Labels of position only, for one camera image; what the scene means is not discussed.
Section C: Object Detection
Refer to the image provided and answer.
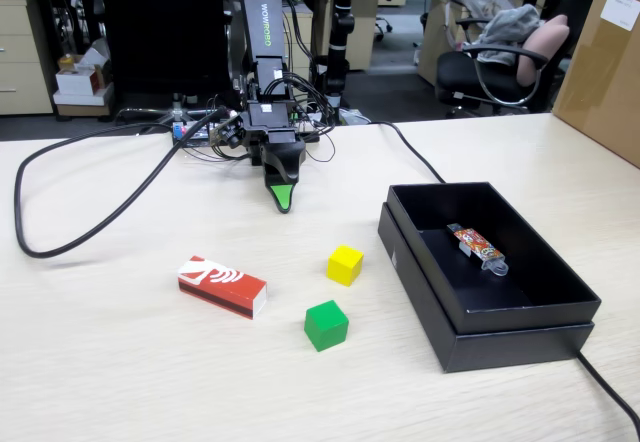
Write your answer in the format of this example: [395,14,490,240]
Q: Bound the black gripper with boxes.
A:
[242,103,307,215]

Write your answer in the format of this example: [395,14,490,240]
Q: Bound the yellow cube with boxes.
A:
[326,244,365,288]

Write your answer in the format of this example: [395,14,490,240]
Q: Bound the red and white carton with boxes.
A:
[177,255,269,321]

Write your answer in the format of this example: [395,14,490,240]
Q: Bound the green cube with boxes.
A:
[303,299,350,353]

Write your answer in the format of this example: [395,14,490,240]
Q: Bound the brown cardboard box behind chair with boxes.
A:
[417,0,476,86]

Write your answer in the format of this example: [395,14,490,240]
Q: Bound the flat white box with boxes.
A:
[52,84,115,108]

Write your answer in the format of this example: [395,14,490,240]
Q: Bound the open white paper box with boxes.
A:
[74,36,112,71]

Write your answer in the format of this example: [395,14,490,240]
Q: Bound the black cardboard box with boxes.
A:
[386,181,602,336]

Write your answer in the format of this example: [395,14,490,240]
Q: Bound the black open box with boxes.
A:
[377,201,596,374]

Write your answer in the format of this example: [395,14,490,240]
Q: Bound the large labelled cardboard box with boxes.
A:
[552,0,640,168]

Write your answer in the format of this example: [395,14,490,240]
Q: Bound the blue controller board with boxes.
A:
[172,120,236,149]

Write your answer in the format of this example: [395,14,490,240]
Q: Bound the black pole with white rings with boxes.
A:
[324,0,356,126]

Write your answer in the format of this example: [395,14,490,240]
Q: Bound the plain beige cabinet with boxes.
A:
[344,0,382,72]

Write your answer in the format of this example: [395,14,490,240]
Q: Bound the black high-back office chair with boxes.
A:
[97,0,241,129]

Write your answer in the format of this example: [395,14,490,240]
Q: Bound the colourful stick in clear case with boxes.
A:
[446,221,510,277]

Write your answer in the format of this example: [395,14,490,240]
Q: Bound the white carton with red side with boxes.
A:
[55,65,107,97]

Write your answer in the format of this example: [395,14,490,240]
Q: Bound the grey garment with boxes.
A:
[472,4,544,66]

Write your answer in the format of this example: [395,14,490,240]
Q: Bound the pink cushion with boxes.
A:
[516,14,571,87]

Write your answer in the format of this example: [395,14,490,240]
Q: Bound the beige drawer cabinet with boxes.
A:
[0,0,54,116]

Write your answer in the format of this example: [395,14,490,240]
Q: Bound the white paper label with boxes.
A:
[599,0,640,32]

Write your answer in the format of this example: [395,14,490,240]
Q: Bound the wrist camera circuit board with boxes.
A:
[208,114,246,149]

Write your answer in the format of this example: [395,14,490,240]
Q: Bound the black chrome-frame office chair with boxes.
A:
[434,14,551,118]

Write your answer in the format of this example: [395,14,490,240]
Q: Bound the thick black camera cable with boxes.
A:
[13,106,236,259]

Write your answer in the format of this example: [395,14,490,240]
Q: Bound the black cable under box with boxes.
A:
[367,120,640,431]

